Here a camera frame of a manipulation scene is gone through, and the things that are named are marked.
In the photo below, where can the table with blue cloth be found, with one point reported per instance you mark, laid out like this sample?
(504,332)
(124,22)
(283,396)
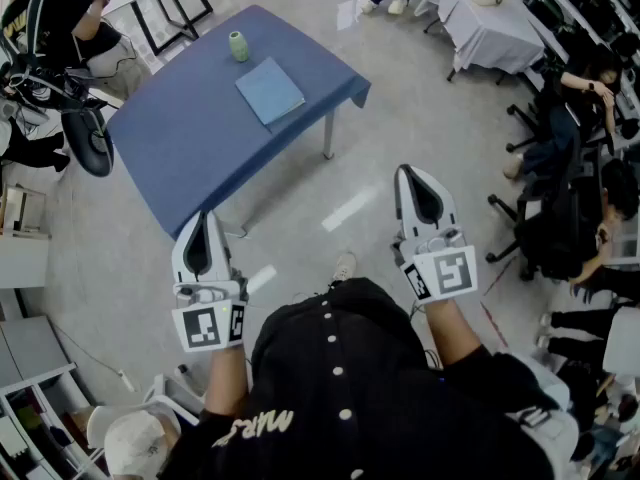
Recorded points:
(190,133)

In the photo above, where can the person's right forearm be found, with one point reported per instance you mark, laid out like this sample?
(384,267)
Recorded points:
(450,333)

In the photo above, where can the white power strip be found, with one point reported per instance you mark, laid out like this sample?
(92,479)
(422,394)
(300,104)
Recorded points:
(126,380)

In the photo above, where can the black office chair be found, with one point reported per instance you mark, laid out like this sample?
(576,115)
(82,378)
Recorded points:
(545,228)
(530,128)

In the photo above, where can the person's left forearm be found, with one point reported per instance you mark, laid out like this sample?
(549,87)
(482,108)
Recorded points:
(225,378)

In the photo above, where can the person's beige shoe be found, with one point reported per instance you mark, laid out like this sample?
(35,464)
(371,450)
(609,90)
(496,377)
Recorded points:
(345,266)

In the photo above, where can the person's black buttoned shirt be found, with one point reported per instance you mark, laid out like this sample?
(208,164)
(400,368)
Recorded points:
(360,393)

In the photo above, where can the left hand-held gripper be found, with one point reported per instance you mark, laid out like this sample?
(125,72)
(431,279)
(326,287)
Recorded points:
(202,325)

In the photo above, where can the white cabinet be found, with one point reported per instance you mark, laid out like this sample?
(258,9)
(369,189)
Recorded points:
(22,248)

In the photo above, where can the table with white cloth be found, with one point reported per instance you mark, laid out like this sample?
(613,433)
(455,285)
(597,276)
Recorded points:
(485,28)

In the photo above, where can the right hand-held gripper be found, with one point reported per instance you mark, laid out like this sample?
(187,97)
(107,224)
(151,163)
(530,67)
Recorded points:
(450,273)

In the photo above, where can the blue notebook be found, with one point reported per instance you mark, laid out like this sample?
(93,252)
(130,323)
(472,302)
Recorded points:
(270,90)

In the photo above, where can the white shelf unit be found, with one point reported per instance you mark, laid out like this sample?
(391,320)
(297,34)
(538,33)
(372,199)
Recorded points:
(35,418)

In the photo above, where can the green ceramic vase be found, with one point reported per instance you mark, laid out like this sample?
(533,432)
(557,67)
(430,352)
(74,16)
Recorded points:
(239,45)

